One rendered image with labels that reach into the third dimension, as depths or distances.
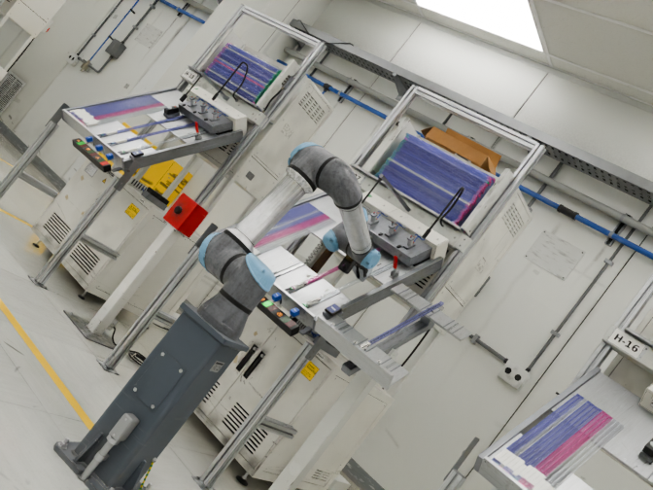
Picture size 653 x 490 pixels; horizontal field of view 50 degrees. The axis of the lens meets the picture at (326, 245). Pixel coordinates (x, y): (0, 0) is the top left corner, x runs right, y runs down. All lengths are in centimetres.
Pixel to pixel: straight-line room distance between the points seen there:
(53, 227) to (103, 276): 54
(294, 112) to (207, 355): 232
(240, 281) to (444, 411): 256
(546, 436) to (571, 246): 229
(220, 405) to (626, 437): 160
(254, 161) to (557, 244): 193
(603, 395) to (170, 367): 150
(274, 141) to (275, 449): 187
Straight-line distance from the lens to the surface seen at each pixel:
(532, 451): 236
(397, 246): 294
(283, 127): 410
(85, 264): 394
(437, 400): 445
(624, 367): 292
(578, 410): 257
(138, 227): 381
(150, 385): 211
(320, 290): 275
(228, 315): 207
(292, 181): 221
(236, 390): 308
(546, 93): 514
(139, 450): 213
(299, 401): 291
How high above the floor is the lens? 84
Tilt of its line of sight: 3 degrees up
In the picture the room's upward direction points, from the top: 38 degrees clockwise
